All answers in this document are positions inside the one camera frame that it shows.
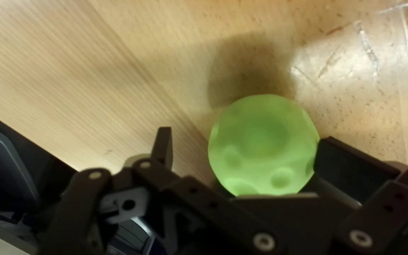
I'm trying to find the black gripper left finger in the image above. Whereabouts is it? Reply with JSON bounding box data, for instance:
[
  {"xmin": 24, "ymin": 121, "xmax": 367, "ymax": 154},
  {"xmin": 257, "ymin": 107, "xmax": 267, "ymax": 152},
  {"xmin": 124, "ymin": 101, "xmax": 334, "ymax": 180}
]
[{"xmin": 36, "ymin": 128, "xmax": 172, "ymax": 255}]

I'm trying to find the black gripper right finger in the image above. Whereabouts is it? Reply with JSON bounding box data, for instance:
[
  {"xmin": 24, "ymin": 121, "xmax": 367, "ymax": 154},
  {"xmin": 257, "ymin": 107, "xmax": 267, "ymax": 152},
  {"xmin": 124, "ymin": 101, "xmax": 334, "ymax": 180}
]
[{"xmin": 314, "ymin": 138, "xmax": 408, "ymax": 255}]

